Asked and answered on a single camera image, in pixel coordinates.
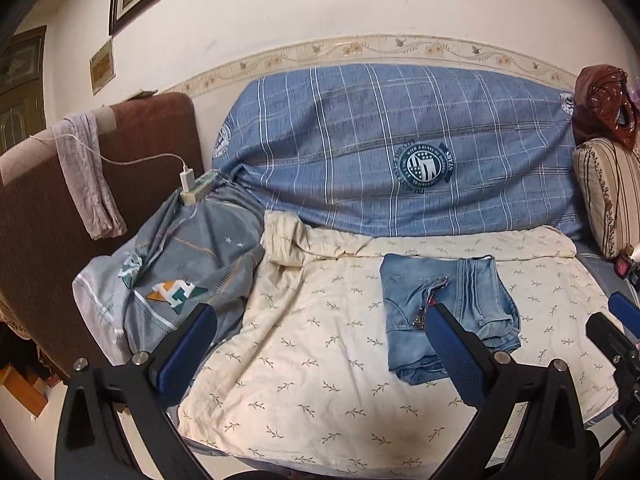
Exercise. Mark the dark wooden door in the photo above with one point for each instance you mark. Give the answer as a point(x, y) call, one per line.
point(20, 90)

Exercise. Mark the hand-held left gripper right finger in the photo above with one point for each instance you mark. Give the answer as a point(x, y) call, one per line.
point(450, 345)

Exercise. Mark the white charger plug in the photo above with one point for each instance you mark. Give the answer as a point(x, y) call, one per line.
point(186, 181)

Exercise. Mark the blue plaid blanket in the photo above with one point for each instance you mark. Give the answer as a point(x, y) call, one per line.
point(350, 150)

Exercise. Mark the brown shiny bag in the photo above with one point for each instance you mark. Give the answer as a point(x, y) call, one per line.
point(600, 100)

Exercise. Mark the pink small item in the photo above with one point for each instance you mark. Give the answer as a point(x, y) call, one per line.
point(623, 266)

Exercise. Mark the brown padded headboard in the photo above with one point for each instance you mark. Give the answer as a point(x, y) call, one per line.
point(40, 240)

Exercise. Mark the striped beige pillow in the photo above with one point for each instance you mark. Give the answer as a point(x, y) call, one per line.
point(605, 195)

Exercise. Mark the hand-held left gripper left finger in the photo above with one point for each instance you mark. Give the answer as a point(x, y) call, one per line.
point(190, 345)

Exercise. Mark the grey printed quilt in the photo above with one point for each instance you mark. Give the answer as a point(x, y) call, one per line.
point(200, 240)

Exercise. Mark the cream leaf-print blanket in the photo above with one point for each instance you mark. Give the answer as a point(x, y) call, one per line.
point(310, 340)

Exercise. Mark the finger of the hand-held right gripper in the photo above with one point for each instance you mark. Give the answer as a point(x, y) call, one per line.
point(607, 337)
point(625, 312)

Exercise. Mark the grey hanging scarf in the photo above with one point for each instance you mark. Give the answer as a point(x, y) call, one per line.
point(85, 175)

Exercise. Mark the white power strip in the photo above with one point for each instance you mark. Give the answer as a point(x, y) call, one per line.
point(202, 187)

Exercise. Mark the blue denim pants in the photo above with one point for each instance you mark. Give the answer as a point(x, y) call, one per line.
point(450, 280)

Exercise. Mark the orange wooden box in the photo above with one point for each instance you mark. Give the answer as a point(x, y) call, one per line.
point(22, 390)

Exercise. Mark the small wall plaque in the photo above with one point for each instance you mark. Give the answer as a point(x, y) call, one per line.
point(102, 67)

